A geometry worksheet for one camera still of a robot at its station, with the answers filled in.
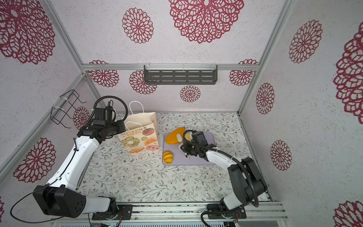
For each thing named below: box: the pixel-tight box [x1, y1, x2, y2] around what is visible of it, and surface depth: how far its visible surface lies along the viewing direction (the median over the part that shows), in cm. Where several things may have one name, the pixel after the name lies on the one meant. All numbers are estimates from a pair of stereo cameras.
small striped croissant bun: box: [163, 150, 174, 165], surface depth 93 cm
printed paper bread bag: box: [117, 100, 160, 154], surface depth 86 cm
